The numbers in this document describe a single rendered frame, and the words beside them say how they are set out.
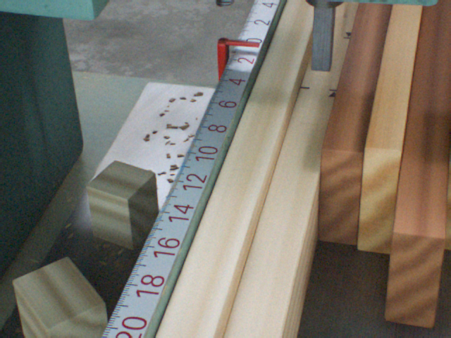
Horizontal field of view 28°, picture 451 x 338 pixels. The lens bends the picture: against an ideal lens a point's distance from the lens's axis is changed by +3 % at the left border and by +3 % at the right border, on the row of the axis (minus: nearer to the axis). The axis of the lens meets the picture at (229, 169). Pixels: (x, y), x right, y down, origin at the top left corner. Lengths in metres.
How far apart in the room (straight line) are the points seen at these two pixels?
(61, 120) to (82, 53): 1.87
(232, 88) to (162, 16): 2.21
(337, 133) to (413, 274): 0.07
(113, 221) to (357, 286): 0.21
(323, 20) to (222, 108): 0.07
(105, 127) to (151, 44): 1.81
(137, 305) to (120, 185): 0.25
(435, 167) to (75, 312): 0.20
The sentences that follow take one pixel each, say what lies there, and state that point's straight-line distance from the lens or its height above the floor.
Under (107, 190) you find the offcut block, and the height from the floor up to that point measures 0.84.
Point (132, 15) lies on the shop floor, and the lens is 2.64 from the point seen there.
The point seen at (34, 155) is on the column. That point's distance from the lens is 0.57.
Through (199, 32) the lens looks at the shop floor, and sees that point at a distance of 2.53.
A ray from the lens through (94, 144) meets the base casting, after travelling 0.66.
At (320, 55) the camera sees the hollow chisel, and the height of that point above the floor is 0.96.
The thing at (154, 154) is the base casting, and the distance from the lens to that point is 0.64.
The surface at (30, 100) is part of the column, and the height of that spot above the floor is 0.88.
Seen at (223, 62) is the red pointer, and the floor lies 0.95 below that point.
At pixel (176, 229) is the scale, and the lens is 0.33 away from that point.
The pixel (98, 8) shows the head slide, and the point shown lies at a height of 1.01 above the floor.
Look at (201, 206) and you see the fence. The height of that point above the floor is 0.95.
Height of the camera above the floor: 1.17
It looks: 36 degrees down
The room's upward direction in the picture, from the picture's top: 2 degrees counter-clockwise
